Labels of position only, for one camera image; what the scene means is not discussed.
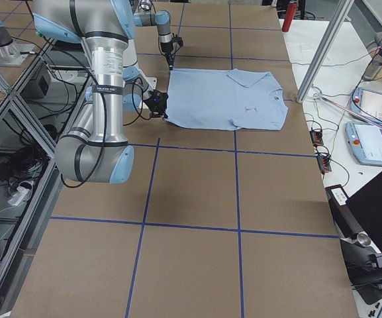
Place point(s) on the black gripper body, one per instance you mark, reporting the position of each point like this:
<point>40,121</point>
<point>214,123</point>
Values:
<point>161,103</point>
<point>168,53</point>

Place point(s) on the light blue t-shirt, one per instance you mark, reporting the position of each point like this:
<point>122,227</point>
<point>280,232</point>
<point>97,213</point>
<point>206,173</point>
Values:
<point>225,100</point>

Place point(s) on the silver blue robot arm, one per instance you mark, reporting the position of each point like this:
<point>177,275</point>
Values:
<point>166,39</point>
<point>95,149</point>

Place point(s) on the red water bottle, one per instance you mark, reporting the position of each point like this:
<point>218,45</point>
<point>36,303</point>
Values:
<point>289,15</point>

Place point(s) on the orange black connector box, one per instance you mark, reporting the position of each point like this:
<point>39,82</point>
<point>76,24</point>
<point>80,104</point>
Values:
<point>316,137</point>

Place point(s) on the grey water bottle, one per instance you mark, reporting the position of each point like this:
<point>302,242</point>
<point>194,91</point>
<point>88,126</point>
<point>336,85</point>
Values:
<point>374,66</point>

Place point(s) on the near blue teach pendant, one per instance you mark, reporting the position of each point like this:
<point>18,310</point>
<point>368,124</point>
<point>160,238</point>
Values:
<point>365,142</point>

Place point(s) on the blue teach pendant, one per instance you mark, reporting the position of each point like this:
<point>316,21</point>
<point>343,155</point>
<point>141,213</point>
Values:
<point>365,142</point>
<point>367,102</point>

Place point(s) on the far blue teach pendant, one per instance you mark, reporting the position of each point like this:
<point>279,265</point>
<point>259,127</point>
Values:
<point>367,102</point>

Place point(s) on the black laptop on stand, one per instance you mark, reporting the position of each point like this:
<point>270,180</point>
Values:
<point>359,219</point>

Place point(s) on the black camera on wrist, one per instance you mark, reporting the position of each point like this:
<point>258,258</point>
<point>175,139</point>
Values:
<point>178,40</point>

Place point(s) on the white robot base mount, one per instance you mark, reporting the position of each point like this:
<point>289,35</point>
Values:
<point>142,87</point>

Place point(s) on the aluminium frame post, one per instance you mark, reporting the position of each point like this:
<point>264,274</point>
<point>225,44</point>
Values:
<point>328,37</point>

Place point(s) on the aluminium frame rail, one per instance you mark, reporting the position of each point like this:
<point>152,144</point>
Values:
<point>38,101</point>

